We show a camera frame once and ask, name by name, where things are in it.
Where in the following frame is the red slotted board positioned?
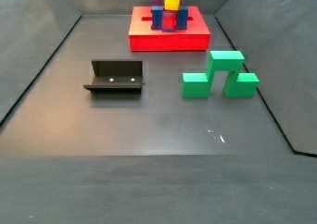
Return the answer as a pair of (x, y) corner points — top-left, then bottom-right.
(129, 6), (210, 52)

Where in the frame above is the green arch-shaped block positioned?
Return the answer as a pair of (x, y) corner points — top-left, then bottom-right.
(181, 50), (260, 98)

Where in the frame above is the black angled bracket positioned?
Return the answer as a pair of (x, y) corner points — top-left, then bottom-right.
(83, 59), (143, 92)

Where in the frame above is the right dark blue post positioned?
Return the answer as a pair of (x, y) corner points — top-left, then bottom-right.
(175, 6), (189, 30)

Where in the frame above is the dark blue post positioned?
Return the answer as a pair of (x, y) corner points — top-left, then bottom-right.
(151, 6), (163, 30)
(175, 6), (189, 30)

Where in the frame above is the left dark blue post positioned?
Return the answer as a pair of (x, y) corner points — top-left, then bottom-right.
(151, 6), (163, 30)

